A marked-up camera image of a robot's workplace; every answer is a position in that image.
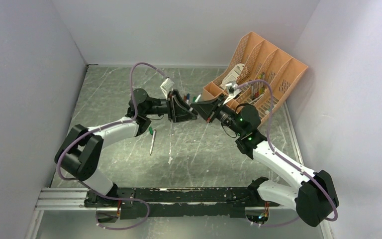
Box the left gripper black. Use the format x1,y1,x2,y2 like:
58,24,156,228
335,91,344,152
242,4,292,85
144,91,198,124

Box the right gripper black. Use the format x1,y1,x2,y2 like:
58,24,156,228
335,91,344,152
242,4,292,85
191,94,244,136

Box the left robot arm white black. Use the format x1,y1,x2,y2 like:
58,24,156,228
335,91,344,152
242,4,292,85
55,88,197,207

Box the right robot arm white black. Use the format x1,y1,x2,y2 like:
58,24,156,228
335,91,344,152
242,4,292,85
190,94,339,227

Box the white pen red tip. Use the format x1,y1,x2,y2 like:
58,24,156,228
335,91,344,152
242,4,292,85
149,129,157,155

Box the pens bundle in organizer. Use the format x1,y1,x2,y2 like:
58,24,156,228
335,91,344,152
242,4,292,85
250,72,265,100

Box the orange plastic file organizer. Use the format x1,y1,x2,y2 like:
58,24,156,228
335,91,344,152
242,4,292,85
201,32,308,123

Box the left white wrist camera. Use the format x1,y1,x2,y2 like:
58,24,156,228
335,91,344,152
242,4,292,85
160,78,174,99

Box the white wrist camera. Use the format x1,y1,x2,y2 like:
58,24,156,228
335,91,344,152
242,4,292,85
160,78,174,99
225,81,241,103

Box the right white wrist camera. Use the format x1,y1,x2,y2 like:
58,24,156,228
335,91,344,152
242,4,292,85
225,81,241,103

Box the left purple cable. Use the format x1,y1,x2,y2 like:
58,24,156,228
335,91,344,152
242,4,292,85
55,62,170,231

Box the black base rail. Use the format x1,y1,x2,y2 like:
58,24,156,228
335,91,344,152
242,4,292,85
84,187,268,220

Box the aluminium frame rail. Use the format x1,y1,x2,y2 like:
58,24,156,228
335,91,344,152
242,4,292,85
24,188,88,239

